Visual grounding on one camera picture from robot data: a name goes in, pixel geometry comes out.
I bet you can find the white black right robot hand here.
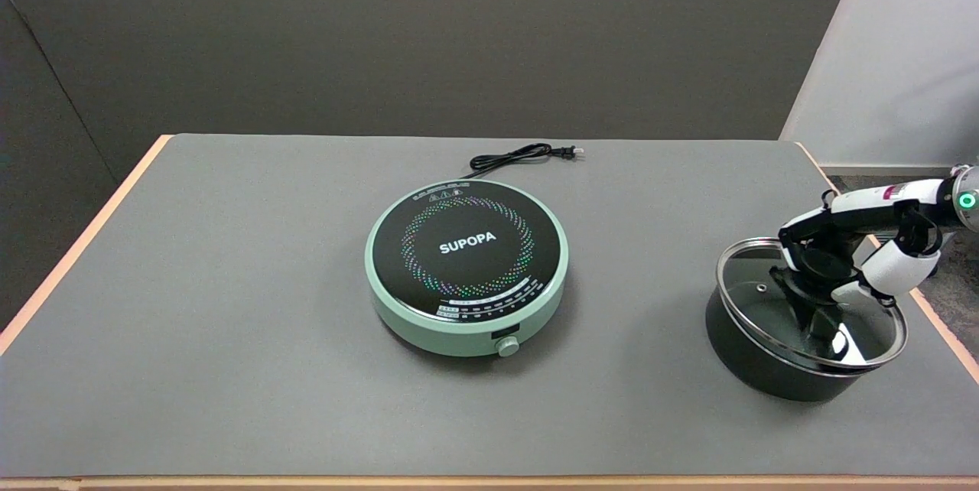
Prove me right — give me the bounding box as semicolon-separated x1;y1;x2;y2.
778;178;958;307

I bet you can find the round glass pot lid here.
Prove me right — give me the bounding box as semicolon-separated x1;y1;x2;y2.
716;237;909;371

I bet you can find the green round induction cooker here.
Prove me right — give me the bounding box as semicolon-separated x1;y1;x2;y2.
365;179;570;359

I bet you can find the black saucepan with handle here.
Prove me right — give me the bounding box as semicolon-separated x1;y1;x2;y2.
705;239;900;403

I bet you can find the black power cord with plug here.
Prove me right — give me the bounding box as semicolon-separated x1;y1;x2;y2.
461;143;585;180

